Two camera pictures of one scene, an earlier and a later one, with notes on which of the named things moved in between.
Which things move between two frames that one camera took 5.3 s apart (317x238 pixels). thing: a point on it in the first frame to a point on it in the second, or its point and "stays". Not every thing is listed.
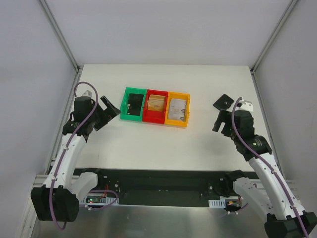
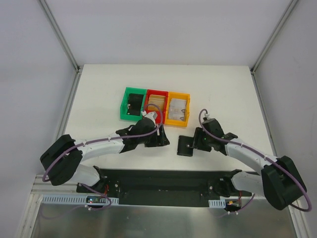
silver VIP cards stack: x=177 y=109 stays
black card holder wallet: x=223 y=102 to x=185 y=146
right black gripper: x=225 y=123 to x=196 y=142
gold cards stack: x=156 y=102 stays
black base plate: x=167 y=187 stays
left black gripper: x=103 y=116 to x=157 y=140
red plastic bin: x=152 y=116 stays
